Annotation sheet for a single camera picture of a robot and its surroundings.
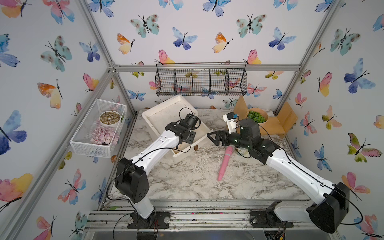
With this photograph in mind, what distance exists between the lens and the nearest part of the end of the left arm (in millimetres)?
585

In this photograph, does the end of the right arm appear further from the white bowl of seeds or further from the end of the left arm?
the white bowl of seeds

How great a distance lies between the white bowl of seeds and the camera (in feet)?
2.32

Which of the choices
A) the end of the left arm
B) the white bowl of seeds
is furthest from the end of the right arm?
the white bowl of seeds

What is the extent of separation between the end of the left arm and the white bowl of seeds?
0.94 ft
